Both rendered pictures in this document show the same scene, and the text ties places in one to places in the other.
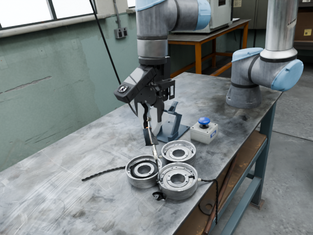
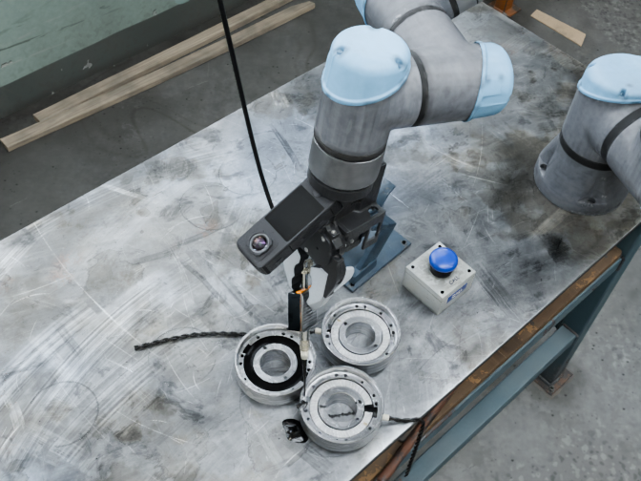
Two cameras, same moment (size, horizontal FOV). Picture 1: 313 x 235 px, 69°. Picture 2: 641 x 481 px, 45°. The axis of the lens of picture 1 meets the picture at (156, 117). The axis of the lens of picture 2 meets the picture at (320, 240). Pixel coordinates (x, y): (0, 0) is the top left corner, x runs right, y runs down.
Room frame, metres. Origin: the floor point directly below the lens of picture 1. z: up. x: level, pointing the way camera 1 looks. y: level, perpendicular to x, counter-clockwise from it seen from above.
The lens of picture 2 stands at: (0.01, -0.01, 1.72)
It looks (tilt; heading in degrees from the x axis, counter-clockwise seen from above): 52 degrees down; 2
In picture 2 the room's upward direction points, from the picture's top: 4 degrees clockwise
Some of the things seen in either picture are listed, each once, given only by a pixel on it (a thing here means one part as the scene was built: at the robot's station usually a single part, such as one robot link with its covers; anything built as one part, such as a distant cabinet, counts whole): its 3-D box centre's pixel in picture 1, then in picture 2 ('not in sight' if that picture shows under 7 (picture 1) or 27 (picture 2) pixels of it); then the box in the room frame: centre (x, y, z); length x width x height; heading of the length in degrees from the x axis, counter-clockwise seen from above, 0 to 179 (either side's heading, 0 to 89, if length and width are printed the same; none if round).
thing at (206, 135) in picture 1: (205, 130); (441, 275); (0.67, -0.16, 0.82); 0.08 x 0.07 x 0.05; 137
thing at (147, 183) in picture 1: (144, 171); (275, 365); (0.50, 0.05, 0.82); 0.10 x 0.10 x 0.04
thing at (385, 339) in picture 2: (179, 155); (360, 338); (0.55, -0.05, 0.82); 0.08 x 0.08 x 0.02
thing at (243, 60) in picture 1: (248, 65); (617, 106); (0.90, -0.40, 0.97); 0.13 x 0.12 x 0.14; 25
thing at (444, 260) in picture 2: (204, 125); (441, 266); (0.66, -0.16, 0.85); 0.04 x 0.04 x 0.05
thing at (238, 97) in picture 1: (244, 90); (589, 158); (0.90, -0.40, 0.85); 0.15 x 0.15 x 0.10
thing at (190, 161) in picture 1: (179, 155); (360, 338); (0.55, -0.05, 0.82); 0.10 x 0.10 x 0.04
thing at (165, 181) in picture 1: (178, 181); (341, 410); (0.45, -0.04, 0.82); 0.08 x 0.08 x 0.02
